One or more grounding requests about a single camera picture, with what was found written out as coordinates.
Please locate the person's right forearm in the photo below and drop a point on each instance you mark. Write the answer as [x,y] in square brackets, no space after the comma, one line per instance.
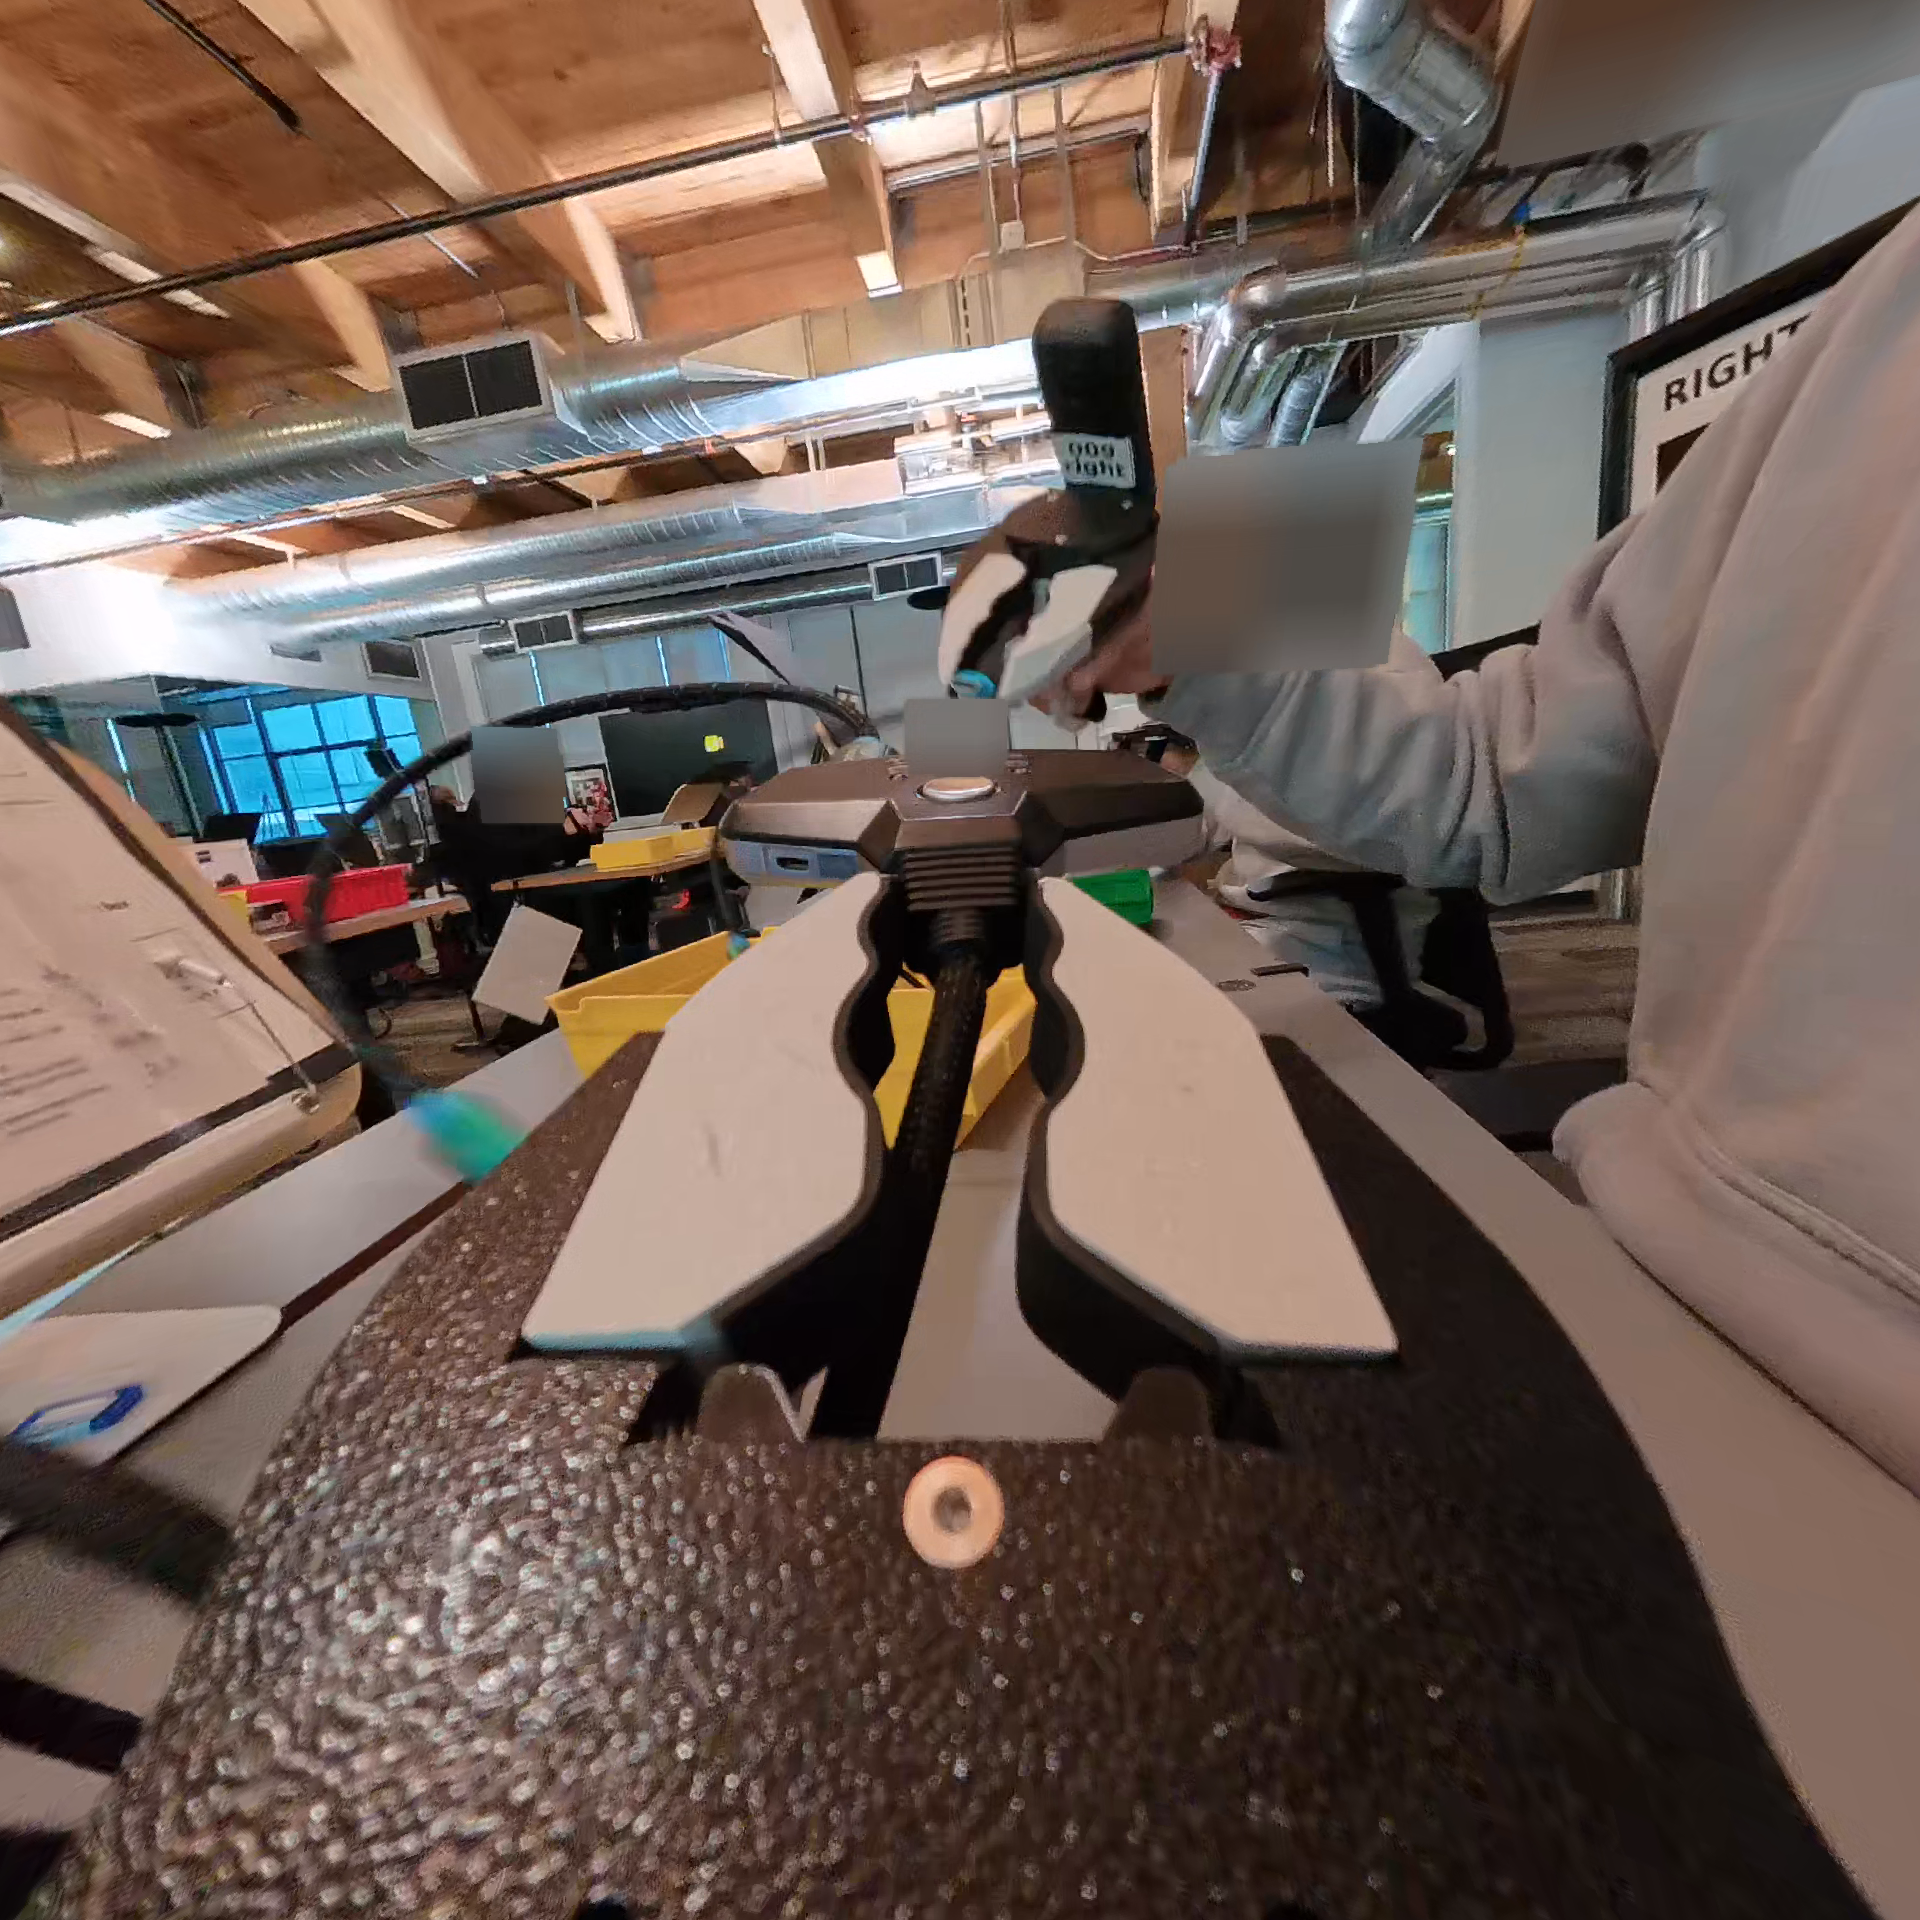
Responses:
[1425,750]

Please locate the yellow plastic bin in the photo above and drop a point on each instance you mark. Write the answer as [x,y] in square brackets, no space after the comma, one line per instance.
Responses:
[631,1006]
[654,852]

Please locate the red plastic bin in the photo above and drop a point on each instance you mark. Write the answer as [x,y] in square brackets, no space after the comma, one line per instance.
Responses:
[337,896]

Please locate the person's grey hoodie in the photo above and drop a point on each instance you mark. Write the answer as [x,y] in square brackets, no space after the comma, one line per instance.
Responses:
[1801,900]

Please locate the person's right hand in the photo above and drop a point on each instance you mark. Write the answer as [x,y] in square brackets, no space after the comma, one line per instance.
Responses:
[1126,660]

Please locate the silver ventilation duct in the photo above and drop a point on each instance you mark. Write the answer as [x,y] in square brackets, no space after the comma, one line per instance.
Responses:
[526,555]
[225,451]

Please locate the wooden work table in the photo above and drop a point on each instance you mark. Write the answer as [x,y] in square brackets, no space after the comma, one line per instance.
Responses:
[361,919]

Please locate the blue lit window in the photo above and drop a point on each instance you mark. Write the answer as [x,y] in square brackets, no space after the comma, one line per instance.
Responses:
[286,758]

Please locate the black framed wall poster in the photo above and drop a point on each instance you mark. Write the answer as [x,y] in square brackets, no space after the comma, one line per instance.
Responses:
[1726,382]

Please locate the black office chair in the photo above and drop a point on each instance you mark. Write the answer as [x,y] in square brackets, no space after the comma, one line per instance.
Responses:
[1463,961]

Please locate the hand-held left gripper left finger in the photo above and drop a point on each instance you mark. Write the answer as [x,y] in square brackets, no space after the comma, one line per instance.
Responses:
[705,1185]

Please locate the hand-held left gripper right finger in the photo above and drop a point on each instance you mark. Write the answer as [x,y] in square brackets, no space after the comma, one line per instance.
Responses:
[1201,1185]

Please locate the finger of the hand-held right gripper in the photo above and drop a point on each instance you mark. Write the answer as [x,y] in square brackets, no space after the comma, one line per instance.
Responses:
[1057,638]
[975,601]

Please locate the green plastic bin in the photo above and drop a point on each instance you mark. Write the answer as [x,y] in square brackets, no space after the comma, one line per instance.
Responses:
[1118,894]

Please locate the black wall screen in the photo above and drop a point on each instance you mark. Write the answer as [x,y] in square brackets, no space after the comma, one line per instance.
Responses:
[660,766]

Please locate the wooden display board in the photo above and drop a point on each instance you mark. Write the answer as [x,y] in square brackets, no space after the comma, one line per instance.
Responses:
[180,1201]

